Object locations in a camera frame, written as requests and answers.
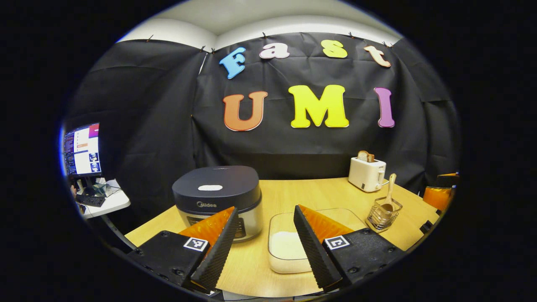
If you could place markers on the clear tray of rice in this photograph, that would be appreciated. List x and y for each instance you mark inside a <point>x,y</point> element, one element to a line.
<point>285,247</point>

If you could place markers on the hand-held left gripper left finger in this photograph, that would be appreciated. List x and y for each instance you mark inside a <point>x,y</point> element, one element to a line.
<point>220,251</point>

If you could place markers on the black silver rice cooker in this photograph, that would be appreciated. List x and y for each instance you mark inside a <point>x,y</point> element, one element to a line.
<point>218,184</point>

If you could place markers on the wooden spoon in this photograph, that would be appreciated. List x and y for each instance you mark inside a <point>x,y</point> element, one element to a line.
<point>391,188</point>

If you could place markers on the white toaster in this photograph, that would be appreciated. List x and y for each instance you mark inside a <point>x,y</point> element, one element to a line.
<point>365,174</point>

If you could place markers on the black backdrop cloth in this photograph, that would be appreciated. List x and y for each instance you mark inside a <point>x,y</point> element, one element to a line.
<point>168,126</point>

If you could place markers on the toast bread slice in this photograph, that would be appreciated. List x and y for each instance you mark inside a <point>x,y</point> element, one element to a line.
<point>366,156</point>

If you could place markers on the white side desk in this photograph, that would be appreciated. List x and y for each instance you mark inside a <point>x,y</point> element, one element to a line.
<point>115,203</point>

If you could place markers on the computer monitor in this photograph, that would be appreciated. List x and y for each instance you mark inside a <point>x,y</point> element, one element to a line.
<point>84,151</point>

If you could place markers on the black keyboard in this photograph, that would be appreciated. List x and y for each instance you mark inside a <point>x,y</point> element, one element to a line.
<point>90,200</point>

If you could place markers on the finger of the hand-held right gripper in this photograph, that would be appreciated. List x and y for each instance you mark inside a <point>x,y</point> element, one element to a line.
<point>436,197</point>
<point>447,181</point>

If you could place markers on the crumpled greenish plastic bag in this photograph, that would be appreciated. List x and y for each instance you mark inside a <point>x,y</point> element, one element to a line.
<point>101,189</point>

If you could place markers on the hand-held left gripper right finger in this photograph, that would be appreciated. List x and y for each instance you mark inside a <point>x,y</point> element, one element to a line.
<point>314,251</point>

